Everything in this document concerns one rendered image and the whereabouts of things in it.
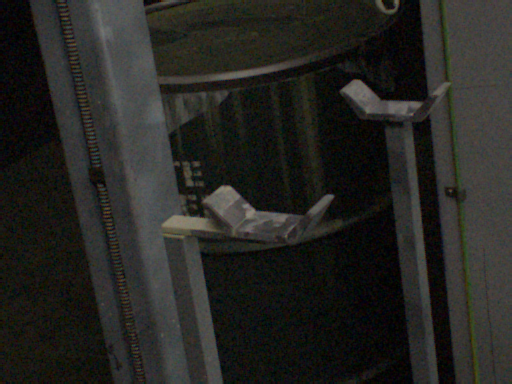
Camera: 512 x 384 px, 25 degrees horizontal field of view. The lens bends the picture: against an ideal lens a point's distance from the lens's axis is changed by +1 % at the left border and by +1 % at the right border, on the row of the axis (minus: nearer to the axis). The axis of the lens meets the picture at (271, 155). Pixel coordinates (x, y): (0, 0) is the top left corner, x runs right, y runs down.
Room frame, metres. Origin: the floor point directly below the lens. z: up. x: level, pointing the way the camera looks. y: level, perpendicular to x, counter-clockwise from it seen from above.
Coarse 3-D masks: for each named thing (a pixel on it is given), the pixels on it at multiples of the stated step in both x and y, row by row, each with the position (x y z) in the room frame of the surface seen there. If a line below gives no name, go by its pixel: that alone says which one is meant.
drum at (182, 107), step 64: (192, 0) 2.19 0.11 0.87; (384, 0) 1.96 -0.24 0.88; (320, 64) 1.68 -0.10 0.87; (384, 64) 1.78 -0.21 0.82; (192, 128) 1.67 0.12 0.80; (256, 128) 1.65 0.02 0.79; (320, 128) 1.68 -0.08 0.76; (384, 128) 1.76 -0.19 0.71; (192, 192) 1.67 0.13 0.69; (256, 192) 1.65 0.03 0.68; (320, 192) 1.67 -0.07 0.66; (384, 192) 1.75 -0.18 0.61; (256, 256) 1.65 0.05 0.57; (320, 256) 1.67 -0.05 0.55; (384, 256) 1.73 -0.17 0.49; (256, 320) 1.65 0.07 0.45; (320, 320) 1.66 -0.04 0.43; (384, 320) 1.72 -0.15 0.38
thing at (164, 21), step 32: (224, 0) 2.19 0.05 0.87; (256, 0) 2.16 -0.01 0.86; (288, 0) 2.12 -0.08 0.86; (320, 0) 2.09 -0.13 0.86; (352, 0) 2.05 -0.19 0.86; (160, 32) 2.04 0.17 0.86; (192, 32) 2.00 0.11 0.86; (224, 32) 1.96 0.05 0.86; (256, 32) 1.92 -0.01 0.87; (288, 32) 1.91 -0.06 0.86; (320, 32) 1.88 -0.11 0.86; (352, 32) 1.85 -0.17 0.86; (160, 64) 1.83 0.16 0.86; (192, 64) 1.80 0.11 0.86; (224, 64) 1.78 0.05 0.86; (256, 64) 1.75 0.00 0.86
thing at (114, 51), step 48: (48, 0) 0.79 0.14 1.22; (96, 0) 0.77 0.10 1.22; (48, 48) 0.79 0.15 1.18; (96, 48) 0.77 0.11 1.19; (144, 48) 0.81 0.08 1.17; (96, 96) 0.77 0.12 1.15; (144, 96) 0.80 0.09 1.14; (96, 144) 0.78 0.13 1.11; (144, 144) 0.79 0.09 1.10; (96, 192) 0.79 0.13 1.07; (144, 192) 0.78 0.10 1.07; (96, 240) 0.79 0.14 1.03; (144, 240) 0.77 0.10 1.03; (96, 288) 0.79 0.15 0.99; (144, 288) 0.77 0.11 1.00; (144, 336) 0.77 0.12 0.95
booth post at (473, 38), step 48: (432, 0) 1.17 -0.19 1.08; (480, 0) 1.14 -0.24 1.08; (432, 48) 1.17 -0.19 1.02; (480, 48) 1.15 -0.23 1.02; (480, 96) 1.15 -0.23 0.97; (432, 144) 1.18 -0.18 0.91; (480, 144) 1.15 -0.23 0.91; (480, 192) 1.15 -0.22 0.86; (480, 240) 1.15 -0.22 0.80; (480, 288) 1.16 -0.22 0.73; (480, 336) 1.16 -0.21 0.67
